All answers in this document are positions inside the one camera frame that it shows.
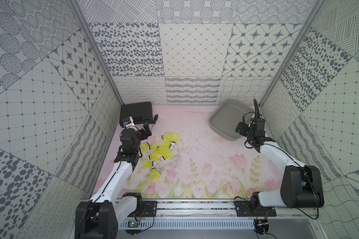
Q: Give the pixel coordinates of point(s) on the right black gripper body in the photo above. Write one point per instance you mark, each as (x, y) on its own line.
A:
(250, 135)

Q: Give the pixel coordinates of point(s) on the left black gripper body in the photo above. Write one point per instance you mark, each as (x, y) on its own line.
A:
(145, 130)

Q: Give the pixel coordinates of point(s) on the yellow shuttlecock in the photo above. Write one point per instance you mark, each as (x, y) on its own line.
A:
(171, 137)
(155, 156)
(165, 154)
(147, 164)
(166, 144)
(154, 175)
(144, 147)

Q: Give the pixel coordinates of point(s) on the grey plastic storage box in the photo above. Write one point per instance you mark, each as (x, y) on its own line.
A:
(226, 118)

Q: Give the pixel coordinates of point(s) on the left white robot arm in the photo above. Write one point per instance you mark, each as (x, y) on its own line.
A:
(101, 216)

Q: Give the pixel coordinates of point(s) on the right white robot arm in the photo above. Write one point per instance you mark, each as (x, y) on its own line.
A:
(301, 185)

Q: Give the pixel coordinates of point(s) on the black plastic tool case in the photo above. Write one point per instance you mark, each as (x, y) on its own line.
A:
(140, 112)

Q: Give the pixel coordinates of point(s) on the small green circuit board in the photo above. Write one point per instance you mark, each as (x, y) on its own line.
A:
(133, 224)

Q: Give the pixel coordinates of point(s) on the black handled screwdriver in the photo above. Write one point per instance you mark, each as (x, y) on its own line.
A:
(155, 119)

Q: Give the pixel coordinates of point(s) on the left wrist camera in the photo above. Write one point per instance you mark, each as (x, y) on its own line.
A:
(127, 122)

